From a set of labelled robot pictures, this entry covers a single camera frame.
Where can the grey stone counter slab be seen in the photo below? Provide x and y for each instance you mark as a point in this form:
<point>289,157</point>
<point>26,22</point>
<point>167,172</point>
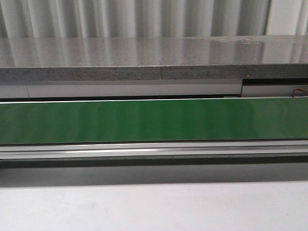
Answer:
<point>129,59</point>

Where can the green conveyor belt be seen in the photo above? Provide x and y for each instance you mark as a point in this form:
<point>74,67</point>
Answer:
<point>153,120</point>

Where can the white pleated curtain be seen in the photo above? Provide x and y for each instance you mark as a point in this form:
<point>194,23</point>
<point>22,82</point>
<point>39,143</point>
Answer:
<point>151,18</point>

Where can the aluminium conveyor front rail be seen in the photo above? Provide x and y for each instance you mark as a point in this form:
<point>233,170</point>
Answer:
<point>169,153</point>

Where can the silver conveyor rear rail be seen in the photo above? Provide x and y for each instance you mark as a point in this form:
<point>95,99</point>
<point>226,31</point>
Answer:
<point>196,88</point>

